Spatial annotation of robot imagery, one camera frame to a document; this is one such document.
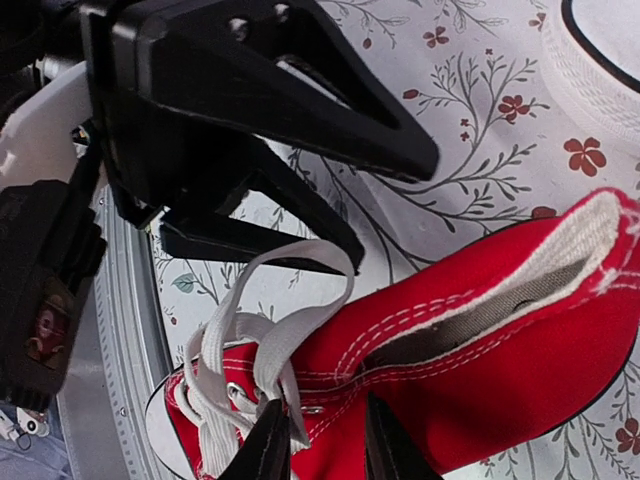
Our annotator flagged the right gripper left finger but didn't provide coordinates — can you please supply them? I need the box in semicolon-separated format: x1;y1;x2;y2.
219;400;292;480

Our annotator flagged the floral patterned table mat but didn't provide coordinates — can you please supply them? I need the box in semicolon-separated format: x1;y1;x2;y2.
155;1;639;479

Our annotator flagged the red sneaker with laces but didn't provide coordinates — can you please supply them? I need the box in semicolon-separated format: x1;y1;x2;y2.
541;0;639;158

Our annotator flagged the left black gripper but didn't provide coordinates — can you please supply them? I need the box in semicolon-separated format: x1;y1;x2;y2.
80;1;439;230

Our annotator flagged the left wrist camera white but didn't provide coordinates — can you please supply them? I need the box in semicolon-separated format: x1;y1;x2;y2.
1;63;106;412

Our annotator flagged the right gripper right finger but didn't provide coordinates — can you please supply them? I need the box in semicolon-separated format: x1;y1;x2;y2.
365;392;443;480

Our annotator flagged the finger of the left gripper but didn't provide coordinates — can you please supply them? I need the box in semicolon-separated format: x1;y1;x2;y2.
159;136;365;268

